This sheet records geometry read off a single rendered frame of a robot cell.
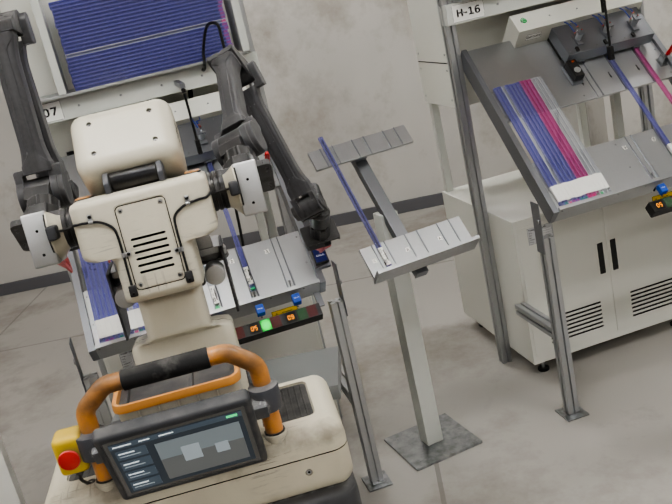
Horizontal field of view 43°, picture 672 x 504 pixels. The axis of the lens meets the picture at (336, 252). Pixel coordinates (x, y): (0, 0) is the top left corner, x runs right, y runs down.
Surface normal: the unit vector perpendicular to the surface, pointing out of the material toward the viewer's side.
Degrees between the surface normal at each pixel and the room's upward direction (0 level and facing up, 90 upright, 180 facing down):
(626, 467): 0
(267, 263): 43
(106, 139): 48
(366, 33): 90
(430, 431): 90
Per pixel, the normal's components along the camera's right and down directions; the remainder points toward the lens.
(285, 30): 0.00, 0.30
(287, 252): 0.03, -0.52
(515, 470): -0.22, -0.93
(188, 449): 0.24, 0.63
